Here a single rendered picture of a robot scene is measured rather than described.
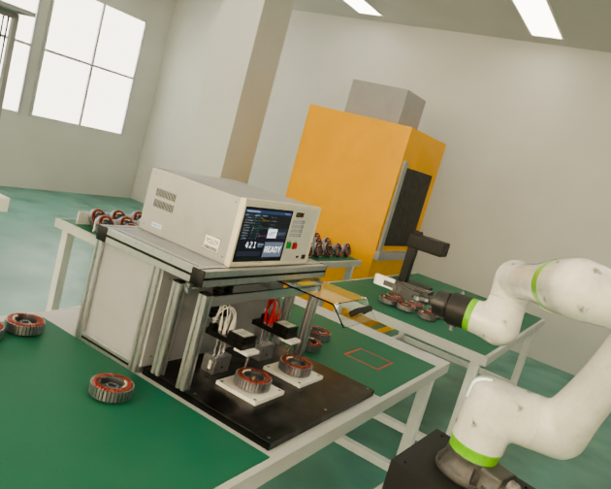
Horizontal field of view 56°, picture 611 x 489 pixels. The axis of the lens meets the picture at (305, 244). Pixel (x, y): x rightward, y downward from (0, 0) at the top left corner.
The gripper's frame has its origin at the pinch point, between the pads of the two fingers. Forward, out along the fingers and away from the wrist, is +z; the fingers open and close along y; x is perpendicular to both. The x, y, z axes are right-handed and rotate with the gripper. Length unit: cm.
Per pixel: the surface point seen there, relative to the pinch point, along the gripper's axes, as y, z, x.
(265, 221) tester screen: -16.6, 36.1, 7.2
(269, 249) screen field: -10.6, 36.1, -1.8
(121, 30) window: 425, 663, 124
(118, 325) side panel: -41, 61, -33
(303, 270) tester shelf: 8.9, 33.2, -8.3
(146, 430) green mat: -61, 24, -43
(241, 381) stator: -26, 23, -38
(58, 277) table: 55, 215, -77
